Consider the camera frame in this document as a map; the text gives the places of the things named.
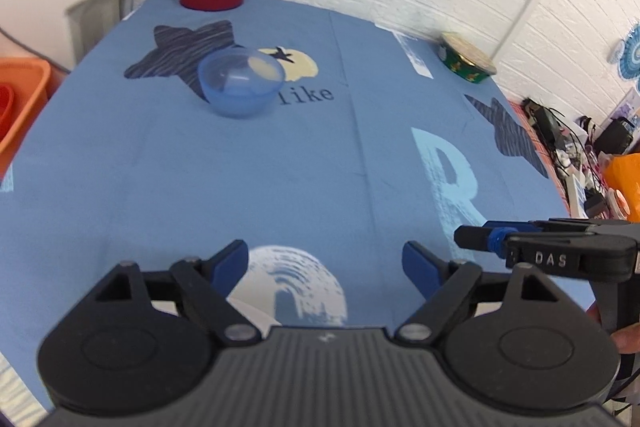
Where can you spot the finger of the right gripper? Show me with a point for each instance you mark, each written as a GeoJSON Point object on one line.
{"type": "Point", "coordinates": [483, 239]}
{"type": "Point", "coordinates": [520, 226]}

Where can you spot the translucent blue plastic bowl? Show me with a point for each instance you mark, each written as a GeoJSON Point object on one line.
{"type": "Point", "coordinates": [240, 82]}

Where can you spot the orange plastic basin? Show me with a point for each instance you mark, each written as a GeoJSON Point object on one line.
{"type": "Point", "coordinates": [28, 78]}

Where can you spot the blue printed tablecloth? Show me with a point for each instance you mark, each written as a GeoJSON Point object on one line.
{"type": "Point", "coordinates": [381, 146]}

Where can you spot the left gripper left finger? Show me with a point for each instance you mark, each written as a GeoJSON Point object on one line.
{"type": "Point", "coordinates": [204, 286]}

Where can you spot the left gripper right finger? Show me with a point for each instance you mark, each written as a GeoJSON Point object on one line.
{"type": "Point", "coordinates": [447, 288]}

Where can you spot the person's right hand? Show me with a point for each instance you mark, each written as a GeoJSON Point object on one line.
{"type": "Point", "coordinates": [627, 340]}

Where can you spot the white plate with blue rim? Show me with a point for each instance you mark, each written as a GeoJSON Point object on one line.
{"type": "Point", "coordinates": [261, 320]}

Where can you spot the orange bag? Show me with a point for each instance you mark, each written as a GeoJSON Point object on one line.
{"type": "Point", "coordinates": [623, 174]}

